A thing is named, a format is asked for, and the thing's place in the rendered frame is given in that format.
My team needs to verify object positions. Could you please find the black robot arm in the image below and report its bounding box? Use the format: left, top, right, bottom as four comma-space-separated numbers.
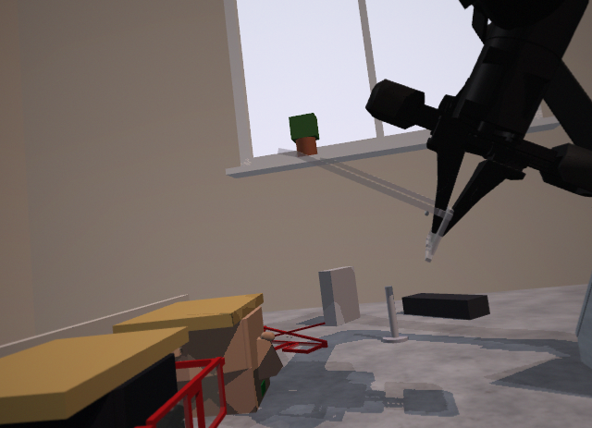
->
459, 0, 592, 151

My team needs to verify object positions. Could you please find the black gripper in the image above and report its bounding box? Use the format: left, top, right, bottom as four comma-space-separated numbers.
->
365, 38, 592, 237

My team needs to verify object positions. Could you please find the long white flat bar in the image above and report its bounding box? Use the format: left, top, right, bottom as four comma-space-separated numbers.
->
0, 294, 190, 359

